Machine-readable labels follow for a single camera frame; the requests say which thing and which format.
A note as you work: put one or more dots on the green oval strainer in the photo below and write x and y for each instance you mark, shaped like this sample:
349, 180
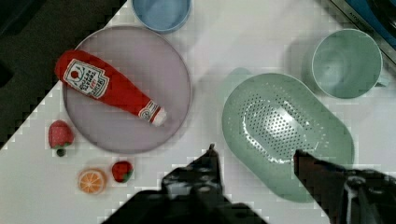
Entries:
266, 118

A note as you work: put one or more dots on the large toy strawberry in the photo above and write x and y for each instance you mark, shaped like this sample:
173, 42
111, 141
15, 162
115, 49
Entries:
60, 137

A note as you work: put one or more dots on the blue bowl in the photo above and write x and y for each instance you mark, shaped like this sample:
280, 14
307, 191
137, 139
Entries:
162, 16

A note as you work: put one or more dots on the purple round plate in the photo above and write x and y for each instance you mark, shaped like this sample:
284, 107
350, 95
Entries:
155, 67

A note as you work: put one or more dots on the toy orange slice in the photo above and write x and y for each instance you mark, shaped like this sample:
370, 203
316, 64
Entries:
92, 181

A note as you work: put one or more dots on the small toy strawberry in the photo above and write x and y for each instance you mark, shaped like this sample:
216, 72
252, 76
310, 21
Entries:
122, 171

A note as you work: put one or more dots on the red ketchup bottle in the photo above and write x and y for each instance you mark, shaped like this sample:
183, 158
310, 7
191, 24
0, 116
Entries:
99, 80

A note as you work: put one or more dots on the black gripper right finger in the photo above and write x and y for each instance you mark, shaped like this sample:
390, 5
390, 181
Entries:
347, 196

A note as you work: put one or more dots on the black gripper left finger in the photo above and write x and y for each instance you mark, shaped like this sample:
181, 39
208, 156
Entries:
203, 172

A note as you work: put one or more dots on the green mug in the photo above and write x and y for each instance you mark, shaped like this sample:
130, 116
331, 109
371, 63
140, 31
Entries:
345, 64

